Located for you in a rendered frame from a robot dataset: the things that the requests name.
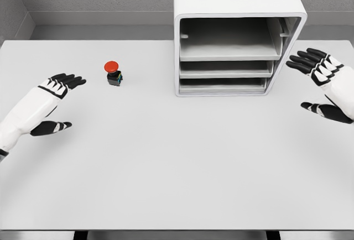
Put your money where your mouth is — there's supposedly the red-button black load switch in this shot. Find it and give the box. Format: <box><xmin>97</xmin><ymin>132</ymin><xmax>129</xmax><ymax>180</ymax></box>
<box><xmin>103</xmin><ymin>60</ymin><xmax>124</xmax><ymax>87</ymax></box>

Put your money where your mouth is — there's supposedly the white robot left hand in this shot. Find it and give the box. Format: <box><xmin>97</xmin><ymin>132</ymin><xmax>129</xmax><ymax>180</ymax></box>
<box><xmin>4</xmin><ymin>73</ymin><xmax>87</xmax><ymax>142</ymax></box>

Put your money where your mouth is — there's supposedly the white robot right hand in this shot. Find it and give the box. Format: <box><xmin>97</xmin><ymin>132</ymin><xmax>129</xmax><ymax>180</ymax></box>
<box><xmin>285</xmin><ymin>47</ymin><xmax>354</xmax><ymax>125</ymax></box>

